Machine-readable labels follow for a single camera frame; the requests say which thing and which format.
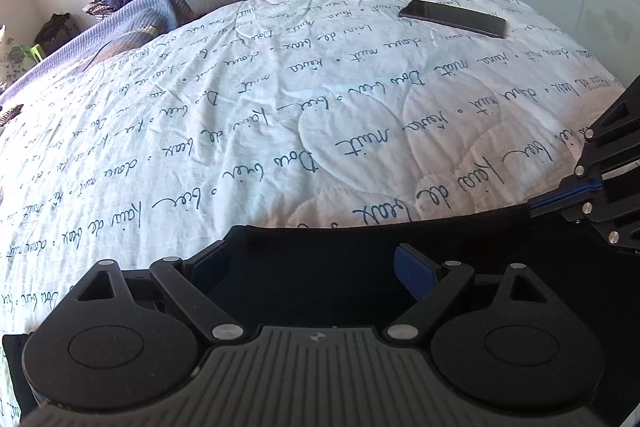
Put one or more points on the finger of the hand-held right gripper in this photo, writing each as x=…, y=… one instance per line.
x=607, y=132
x=565, y=201

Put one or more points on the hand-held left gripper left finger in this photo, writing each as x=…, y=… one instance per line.
x=210, y=259

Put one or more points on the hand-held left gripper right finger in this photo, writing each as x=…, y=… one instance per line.
x=415, y=269

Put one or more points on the black pants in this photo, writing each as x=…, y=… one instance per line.
x=325, y=267

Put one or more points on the white script-printed quilt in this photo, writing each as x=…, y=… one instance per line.
x=250, y=107

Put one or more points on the black smartphone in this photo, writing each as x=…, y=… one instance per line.
x=450, y=17

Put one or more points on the dark striped cloth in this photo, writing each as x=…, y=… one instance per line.
x=10, y=114

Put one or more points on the lilac knit blanket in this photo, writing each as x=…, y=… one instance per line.
x=140, y=12

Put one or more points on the green plastic stool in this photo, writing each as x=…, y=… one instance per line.
x=36, y=52

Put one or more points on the dark duffel bag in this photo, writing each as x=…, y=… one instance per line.
x=57, y=32

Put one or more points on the floral pillow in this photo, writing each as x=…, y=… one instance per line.
x=12, y=62

